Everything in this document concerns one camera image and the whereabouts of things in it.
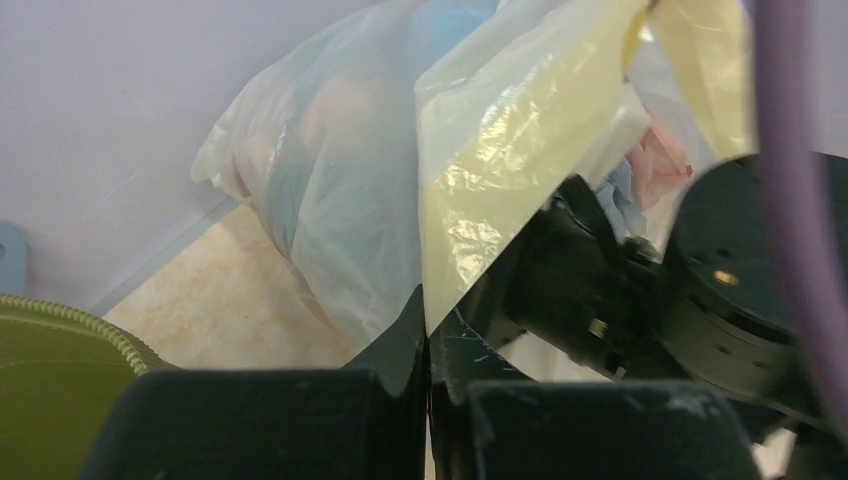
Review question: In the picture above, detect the yellow translucent trash bag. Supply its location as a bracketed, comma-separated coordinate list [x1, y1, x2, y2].
[415, 1, 756, 331]

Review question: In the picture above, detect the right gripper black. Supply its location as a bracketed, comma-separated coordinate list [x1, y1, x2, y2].
[457, 175, 670, 379]

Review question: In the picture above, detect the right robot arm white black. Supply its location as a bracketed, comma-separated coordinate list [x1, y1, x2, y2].
[458, 155, 847, 479]

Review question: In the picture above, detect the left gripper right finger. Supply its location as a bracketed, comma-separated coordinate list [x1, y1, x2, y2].
[429, 314, 760, 479]

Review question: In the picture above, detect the clear trash bag with waste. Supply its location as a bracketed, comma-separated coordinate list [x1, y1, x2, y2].
[190, 0, 697, 352]

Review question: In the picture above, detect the light blue perforated board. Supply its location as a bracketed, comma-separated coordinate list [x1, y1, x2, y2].
[0, 223, 29, 296]

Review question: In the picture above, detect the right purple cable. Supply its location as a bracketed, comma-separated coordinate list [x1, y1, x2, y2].
[751, 0, 848, 439]

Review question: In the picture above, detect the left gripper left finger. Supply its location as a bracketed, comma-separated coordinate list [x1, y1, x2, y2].
[80, 290, 426, 479]

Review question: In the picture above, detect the green mesh trash bin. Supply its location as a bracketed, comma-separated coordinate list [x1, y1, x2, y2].
[1, 294, 171, 479]

